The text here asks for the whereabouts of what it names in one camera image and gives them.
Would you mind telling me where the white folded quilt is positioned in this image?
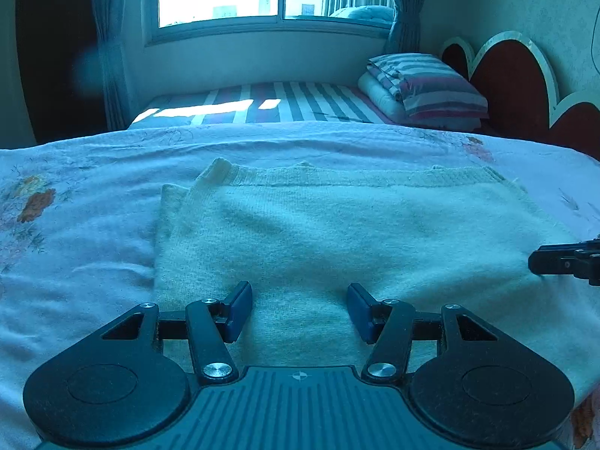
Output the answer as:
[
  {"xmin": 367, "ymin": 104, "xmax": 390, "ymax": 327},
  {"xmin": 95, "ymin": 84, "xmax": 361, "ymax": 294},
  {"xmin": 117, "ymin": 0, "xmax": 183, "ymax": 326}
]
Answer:
[{"xmin": 358, "ymin": 72, "xmax": 483, "ymax": 131}]

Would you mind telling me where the blue quilt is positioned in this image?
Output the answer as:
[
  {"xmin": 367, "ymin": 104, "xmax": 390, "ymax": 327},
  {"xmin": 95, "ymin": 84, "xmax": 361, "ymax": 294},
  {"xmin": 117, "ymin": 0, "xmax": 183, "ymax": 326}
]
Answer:
[{"xmin": 328, "ymin": 5, "xmax": 396, "ymax": 24}]

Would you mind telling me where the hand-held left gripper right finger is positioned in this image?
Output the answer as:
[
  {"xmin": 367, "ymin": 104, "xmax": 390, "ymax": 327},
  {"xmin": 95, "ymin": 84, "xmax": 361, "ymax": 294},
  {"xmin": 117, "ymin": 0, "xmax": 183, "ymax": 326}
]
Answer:
[{"xmin": 346, "ymin": 282, "xmax": 500, "ymax": 383}]

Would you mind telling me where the red scalloped headboard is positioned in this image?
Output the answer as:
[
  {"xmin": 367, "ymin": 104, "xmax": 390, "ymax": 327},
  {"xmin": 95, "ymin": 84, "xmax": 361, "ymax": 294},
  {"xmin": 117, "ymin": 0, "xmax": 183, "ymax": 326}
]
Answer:
[{"xmin": 441, "ymin": 31, "xmax": 600, "ymax": 161}]

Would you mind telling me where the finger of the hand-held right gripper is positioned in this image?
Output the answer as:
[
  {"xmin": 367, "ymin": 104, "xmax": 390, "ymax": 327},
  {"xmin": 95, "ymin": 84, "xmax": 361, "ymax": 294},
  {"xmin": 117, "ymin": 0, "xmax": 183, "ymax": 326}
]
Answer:
[{"xmin": 528, "ymin": 243, "xmax": 586, "ymax": 277}]

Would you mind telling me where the cream knitted sweater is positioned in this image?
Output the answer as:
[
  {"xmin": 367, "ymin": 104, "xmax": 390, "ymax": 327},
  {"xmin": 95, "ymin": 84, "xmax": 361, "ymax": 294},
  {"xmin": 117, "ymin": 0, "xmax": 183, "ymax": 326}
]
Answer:
[{"xmin": 154, "ymin": 157, "xmax": 600, "ymax": 406}]

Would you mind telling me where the floral bed sheet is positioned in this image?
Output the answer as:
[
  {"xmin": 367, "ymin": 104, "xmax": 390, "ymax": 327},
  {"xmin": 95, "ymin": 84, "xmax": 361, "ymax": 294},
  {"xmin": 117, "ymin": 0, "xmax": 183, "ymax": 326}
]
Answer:
[{"xmin": 0, "ymin": 119, "xmax": 600, "ymax": 450}]

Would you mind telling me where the striped pillow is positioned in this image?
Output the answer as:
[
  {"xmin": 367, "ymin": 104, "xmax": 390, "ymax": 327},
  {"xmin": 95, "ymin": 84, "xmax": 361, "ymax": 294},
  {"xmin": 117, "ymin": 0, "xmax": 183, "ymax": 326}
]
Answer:
[{"xmin": 368, "ymin": 53, "xmax": 489, "ymax": 123}]

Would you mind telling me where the dark wooden wardrobe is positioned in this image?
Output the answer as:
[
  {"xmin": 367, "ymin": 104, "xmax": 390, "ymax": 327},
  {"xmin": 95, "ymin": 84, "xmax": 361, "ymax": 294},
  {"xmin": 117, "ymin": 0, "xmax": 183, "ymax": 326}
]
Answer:
[{"xmin": 15, "ymin": 0, "xmax": 108, "ymax": 145}]

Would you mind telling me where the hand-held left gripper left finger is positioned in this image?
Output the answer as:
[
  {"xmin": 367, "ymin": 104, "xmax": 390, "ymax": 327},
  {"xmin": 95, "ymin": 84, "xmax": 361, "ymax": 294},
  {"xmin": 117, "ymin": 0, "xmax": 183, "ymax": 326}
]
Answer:
[{"xmin": 100, "ymin": 281, "xmax": 254, "ymax": 385}]

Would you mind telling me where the blue curtain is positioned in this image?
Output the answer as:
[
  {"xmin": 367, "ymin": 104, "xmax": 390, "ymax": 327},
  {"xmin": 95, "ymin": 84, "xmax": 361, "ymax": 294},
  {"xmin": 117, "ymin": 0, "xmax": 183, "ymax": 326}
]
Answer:
[
  {"xmin": 90, "ymin": 0, "xmax": 161, "ymax": 130},
  {"xmin": 383, "ymin": 0, "xmax": 431, "ymax": 55}
]

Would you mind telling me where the striped mattress sheet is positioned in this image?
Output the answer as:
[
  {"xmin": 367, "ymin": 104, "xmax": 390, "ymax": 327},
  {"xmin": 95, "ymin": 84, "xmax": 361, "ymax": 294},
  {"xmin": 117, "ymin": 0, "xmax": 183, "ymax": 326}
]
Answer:
[{"xmin": 127, "ymin": 81, "xmax": 395, "ymax": 130}]

